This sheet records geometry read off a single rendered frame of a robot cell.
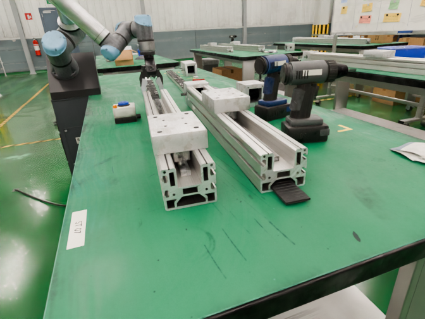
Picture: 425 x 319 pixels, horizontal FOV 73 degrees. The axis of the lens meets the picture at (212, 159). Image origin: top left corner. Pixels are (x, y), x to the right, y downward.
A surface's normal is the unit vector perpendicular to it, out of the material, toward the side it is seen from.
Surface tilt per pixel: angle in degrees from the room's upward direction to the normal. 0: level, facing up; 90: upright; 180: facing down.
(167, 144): 90
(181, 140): 90
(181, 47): 90
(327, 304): 0
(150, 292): 0
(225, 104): 90
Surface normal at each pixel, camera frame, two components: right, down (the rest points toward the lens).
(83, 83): 0.21, -0.37
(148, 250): -0.05, -0.91
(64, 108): 0.34, 0.37
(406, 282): -0.94, 0.18
